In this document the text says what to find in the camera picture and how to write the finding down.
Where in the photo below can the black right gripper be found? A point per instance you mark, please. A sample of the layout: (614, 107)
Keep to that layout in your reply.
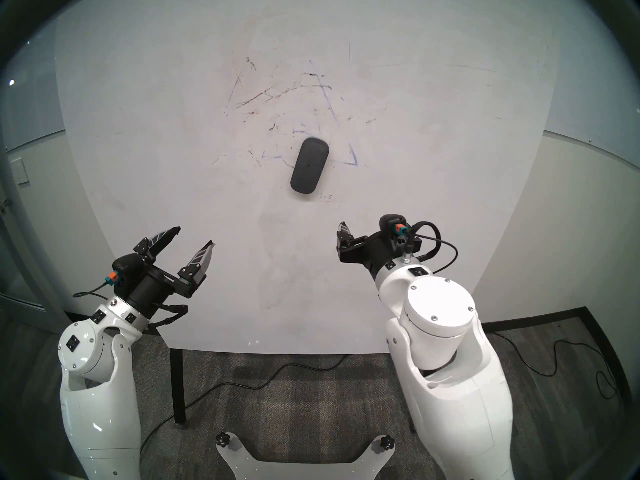
(372, 251)

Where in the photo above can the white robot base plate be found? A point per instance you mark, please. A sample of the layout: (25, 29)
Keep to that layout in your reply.
(300, 471)

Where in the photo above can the white whiteboard table surface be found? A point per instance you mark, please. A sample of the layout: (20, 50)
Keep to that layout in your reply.
(425, 109)

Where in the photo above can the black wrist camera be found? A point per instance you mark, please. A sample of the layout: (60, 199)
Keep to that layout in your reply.
(392, 224)
(125, 266)

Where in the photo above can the black table leg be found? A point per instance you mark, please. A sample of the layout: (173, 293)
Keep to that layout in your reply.
(178, 389)

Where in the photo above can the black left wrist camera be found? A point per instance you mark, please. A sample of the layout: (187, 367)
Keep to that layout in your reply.
(125, 266)

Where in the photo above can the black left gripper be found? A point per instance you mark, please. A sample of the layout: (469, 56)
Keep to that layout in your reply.
(150, 291)

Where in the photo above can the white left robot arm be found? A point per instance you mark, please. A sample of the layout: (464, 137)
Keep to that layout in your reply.
(100, 384)

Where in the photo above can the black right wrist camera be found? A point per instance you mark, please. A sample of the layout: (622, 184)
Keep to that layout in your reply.
(392, 224)

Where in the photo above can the dark grey whiteboard eraser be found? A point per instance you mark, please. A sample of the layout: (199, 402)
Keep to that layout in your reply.
(310, 166)

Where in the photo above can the frosted glass wall panel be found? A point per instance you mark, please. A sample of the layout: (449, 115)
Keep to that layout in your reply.
(590, 109)

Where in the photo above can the black base knob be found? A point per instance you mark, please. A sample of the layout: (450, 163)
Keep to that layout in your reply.
(386, 442)
(223, 440)

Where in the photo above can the grey glass door frame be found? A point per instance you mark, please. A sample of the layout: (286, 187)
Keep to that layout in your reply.
(50, 304)

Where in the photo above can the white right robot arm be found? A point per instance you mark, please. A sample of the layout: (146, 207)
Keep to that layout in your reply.
(450, 374)

